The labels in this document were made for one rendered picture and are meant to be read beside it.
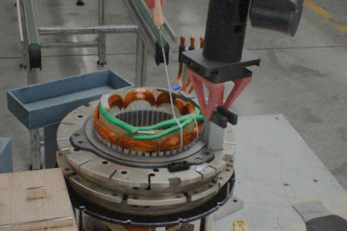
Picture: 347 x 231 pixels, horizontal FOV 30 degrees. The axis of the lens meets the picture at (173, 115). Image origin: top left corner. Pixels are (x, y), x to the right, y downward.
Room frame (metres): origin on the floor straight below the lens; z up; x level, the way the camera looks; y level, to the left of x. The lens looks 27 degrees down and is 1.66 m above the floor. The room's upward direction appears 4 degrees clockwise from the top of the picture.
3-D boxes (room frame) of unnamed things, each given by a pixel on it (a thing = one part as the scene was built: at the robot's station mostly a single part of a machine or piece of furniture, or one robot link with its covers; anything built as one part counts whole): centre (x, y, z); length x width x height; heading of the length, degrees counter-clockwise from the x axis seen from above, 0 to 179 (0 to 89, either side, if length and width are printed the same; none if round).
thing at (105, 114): (0.98, 0.10, 1.15); 0.15 x 0.04 x 0.02; 22
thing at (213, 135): (0.99, -0.07, 1.14); 0.03 x 0.03 x 0.09; 22
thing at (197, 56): (0.88, -0.07, 1.33); 0.10 x 0.07 x 0.07; 127
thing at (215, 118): (0.86, -0.07, 1.22); 0.04 x 0.01 x 0.02; 38
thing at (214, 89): (0.88, -0.06, 1.26); 0.07 x 0.07 x 0.09; 37
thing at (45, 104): (1.25, 0.22, 0.92); 0.25 x 0.11 x 0.28; 127
